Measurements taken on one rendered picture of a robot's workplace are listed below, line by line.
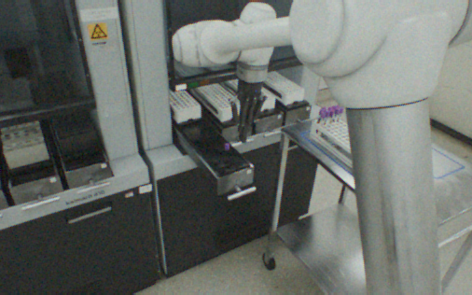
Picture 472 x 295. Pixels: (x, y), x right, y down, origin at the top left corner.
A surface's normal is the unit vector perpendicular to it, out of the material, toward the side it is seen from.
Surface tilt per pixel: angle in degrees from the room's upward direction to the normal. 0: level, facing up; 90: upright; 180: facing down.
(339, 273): 0
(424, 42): 70
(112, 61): 90
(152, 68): 90
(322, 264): 0
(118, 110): 90
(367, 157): 84
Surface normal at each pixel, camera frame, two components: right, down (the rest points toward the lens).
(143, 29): 0.50, 0.50
